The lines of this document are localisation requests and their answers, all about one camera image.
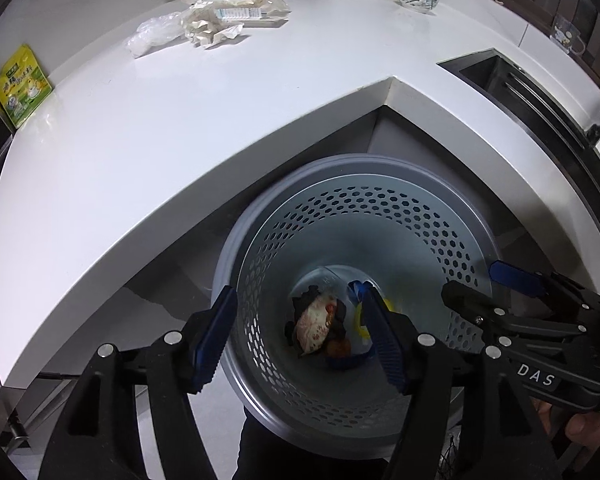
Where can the dark grey cloth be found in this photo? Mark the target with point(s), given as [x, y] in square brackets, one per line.
[302, 300]

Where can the clear glass mug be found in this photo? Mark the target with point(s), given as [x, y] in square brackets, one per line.
[565, 35]

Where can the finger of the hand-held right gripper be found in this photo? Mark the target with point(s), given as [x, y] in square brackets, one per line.
[470, 302]
[515, 277]

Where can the yellow-green seasoning bag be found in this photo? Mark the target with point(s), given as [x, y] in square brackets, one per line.
[22, 90]

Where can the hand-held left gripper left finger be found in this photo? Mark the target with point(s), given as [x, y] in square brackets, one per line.
[212, 345]

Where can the person's leg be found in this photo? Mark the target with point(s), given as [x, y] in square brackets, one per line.
[260, 455]

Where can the orange peel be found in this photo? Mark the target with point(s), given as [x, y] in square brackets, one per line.
[340, 347]

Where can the clear labelled plastic bag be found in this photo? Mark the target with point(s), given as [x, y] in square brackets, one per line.
[260, 0]

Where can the steel kitchen sink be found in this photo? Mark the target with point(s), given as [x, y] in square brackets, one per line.
[510, 85]

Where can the printed snack wrapper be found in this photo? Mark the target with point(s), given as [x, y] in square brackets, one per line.
[315, 325]

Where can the crumpled white paper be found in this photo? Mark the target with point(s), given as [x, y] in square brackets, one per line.
[205, 25]

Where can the crumpled clear plastic film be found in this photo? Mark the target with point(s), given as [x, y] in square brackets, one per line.
[155, 32]

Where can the clear plastic cup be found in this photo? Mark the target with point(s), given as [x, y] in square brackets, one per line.
[330, 280]

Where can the person's right hand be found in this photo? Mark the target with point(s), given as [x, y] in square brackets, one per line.
[585, 427]

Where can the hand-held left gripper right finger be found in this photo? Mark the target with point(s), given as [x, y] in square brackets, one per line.
[387, 345]

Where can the grey perforated waste bin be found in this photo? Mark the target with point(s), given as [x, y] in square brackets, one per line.
[290, 210]

